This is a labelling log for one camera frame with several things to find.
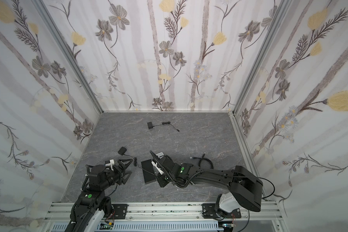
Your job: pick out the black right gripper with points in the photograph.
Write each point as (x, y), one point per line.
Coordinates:
(161, 167)

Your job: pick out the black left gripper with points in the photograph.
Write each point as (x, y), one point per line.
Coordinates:
(117, 171)

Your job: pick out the black network switch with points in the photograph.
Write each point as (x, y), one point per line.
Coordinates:
(148, 178)

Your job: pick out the black power adapter with cable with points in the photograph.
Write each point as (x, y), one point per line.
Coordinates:
(122, 151)

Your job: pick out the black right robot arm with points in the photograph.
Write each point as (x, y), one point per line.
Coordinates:
(244, 189)

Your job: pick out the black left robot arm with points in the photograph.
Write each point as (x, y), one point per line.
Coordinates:
(92, 205)

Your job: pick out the far black power adapter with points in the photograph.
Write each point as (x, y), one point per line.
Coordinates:
(168, 123)

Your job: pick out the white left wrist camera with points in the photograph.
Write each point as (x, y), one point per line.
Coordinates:
(109, 164)

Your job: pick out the white slotted cable duct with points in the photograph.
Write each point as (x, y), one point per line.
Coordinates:
(159, 226)

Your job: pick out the aluminium mounting rail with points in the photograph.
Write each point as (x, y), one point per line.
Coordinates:
(192, 211)

